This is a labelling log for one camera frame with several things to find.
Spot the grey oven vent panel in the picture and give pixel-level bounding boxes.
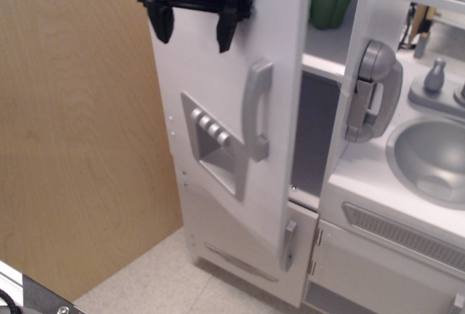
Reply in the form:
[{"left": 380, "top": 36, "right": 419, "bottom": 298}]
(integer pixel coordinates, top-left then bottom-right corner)
[{"left": 341, "top": 202, "right": 464, "bottom": 272}]

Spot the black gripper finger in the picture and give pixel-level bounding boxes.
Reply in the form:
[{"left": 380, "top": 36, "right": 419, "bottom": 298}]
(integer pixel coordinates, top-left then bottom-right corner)
[
  {"left": 147, "top": 1, "right": 174, "bottom": 44},
  {"left": 217, "top": 6, "right": 241, "bottom": 53}
]

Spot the white toy fridge door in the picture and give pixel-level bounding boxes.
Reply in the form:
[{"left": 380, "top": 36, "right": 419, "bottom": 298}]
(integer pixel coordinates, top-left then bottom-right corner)
[{"left": 147, "top": 0, "right": 313, "bottom": 260}]

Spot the grey toy faucet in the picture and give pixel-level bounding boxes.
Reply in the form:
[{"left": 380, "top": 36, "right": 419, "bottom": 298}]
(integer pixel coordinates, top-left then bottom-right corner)
[{"left": 408, "top": 57, "right": 464, "bottom": 118}]

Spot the white toy kitchen cabinet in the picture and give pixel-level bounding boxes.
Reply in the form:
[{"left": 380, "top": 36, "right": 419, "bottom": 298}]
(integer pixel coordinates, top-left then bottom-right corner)
[{"left": 170, "top": 0, "right": 465, "bottom": 314}]

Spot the grey toy telephone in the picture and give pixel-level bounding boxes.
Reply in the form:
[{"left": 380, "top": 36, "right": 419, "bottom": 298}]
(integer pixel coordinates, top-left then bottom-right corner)
[{"left": 345, "top": 40, "right": 403, "bottom": 142}]

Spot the grey freezer door handle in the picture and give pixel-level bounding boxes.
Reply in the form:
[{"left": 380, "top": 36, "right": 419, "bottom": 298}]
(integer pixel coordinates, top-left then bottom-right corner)
[{"left": 280, "top": 220, "right": 298, "bottom": 272}]

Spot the white toy freezer door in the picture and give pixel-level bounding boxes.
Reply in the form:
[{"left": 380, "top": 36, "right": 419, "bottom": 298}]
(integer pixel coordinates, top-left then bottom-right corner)
[{"left": 179, "top": 185, "right": 319, "bottom": 307}]

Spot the light wooden board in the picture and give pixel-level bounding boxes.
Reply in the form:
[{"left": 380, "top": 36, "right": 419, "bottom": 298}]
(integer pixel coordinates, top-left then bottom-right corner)
[{"left": 1, "top": 0, "right": 182, "bottom": 300}]

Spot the white toy oven door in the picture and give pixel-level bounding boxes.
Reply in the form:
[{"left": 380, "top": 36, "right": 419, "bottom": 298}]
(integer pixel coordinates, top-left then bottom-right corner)
[{"left": 304, "top": 221, "right": 464, "bottom": 313}]

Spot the grey toy sink basin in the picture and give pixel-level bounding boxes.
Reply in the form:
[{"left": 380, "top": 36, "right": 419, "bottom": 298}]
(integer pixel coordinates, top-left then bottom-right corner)
[{"left": 386, "top": 117, "right": 464, "bottom": 210}]

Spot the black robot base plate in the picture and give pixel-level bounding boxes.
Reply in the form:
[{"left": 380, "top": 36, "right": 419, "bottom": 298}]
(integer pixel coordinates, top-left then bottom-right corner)
[{"left": 1, "top": 262, "right": 85, "bottom": 314}]

